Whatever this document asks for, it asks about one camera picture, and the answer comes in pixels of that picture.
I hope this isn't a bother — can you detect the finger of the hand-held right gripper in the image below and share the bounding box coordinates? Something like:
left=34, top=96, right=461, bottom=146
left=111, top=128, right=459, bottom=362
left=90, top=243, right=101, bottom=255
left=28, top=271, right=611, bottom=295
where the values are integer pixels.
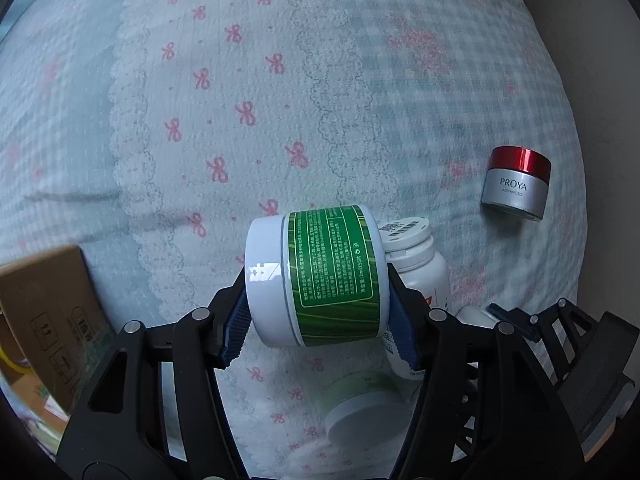
left=486, top=302, right=550, bottom=345

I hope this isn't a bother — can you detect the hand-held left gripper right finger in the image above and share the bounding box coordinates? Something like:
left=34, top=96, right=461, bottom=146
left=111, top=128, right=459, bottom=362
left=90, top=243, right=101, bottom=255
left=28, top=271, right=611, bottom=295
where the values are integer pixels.
left=385, top=261, right=589, bottom=480

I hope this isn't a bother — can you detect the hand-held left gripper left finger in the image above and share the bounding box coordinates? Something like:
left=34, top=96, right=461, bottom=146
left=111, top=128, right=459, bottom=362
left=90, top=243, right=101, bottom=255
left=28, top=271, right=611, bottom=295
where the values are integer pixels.
left=56, top=266, right=252, bottom=480

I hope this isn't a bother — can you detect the white jar with green label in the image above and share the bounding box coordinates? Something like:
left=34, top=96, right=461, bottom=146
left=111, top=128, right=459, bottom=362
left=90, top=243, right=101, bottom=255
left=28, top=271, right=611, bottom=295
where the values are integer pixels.
left=244, top=203, right=389, bottom=348

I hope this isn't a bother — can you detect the white bottle with printed label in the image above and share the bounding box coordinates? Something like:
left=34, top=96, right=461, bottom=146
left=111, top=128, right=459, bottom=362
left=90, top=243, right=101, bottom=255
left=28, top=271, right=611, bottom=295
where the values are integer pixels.
left=381, top=329, right=427, bottom=382

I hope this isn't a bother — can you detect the small white bottle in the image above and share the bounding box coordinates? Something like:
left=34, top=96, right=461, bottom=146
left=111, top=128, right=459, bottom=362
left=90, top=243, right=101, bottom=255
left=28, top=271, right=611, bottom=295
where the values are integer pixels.
left=457, top=305, right=502, bottom=331

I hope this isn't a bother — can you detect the white bottle with barcode cap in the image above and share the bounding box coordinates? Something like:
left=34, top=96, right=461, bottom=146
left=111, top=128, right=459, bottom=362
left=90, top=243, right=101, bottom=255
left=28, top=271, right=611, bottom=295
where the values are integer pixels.
left=377, top=216, right=451, bottom=312

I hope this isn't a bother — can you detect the small pale green jar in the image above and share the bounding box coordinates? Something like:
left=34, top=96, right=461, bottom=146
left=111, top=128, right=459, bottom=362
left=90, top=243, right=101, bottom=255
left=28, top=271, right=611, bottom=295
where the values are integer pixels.
left=321, top=371, right=413, bottom=448

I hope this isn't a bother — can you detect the silver jar with red lid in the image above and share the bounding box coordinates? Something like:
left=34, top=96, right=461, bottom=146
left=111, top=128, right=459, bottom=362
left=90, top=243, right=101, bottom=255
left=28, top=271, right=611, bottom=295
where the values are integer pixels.
left=481, top=145, right=554, bottom=222

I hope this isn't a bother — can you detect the brown cardboard box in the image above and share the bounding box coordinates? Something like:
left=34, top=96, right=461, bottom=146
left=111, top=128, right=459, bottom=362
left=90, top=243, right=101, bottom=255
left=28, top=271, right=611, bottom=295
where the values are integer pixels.
left=0, top=244, right=120, bottom=418

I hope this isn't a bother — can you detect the bow-printed bed sheet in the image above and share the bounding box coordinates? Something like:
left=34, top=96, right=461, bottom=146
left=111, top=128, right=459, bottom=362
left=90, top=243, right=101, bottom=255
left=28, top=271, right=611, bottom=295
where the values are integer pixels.
left=0, top=0, right=588, bottom=476

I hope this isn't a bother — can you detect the yellow ring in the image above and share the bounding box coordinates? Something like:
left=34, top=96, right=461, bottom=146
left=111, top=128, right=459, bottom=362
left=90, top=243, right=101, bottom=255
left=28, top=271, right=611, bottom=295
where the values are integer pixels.
left=0, top=347, right=32, bottom=377

